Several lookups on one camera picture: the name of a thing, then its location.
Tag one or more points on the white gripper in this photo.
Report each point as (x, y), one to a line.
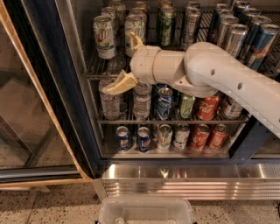
(142, 63)

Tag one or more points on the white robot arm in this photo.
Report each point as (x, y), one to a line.
(202, 70)

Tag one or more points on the blue Pepsi can middle shelf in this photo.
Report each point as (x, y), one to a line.
(164, 103)

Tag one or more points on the second row right 7up can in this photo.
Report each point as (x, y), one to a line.
(139, 12)

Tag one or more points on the second row 7up can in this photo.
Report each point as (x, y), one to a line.
(139, 12)
(112, 12)

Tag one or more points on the second row left 7up can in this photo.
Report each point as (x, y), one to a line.
(112, 12)

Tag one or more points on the green tall can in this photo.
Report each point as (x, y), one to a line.
(167, 25)

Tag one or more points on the green Sprite can middle shelf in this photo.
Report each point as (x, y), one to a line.
(186, 105)

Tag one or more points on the left Pepsi can bottom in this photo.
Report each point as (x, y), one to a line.
(122, 135)

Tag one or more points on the pepsi can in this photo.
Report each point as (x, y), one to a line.
(122, 135)
(143, 139)

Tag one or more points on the right Pepsi can bottom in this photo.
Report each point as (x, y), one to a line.
(143, 139)

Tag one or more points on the silver striped tall can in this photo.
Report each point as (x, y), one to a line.
(191, 27)

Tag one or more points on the left 7up can bottom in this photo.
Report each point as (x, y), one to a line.
(164, 137)

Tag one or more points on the red Coca-Cola can middle shelf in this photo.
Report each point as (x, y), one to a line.
(207, 107)

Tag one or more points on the right 7up can bottom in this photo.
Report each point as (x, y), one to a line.
(182, 133)

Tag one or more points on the silver red bull can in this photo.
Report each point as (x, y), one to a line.
(235, 36)
(225, 22)

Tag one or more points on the left Coca-Cola can bottom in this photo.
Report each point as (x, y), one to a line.
(200, 136)

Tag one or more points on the coca-cola can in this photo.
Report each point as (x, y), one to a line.
(200, 136)
(218, 136)

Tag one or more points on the front silver Red Bull can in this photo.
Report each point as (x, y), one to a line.
(235, 36)

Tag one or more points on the open glass fridge door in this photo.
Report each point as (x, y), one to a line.
(38, 146)

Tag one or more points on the white tilted can middle shelf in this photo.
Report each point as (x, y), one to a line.
(230, 108)

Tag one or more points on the right Coca-Cola can bottom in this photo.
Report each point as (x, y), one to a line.
(218, 136)

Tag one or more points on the blue Red Bull can front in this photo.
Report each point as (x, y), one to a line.
(264, 39)

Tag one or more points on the right water bottle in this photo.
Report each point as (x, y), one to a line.
(142, 101)

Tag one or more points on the clear plastic bin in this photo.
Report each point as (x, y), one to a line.
(145, 210)

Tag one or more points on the top wire shelf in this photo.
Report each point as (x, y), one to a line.
(98, 66)

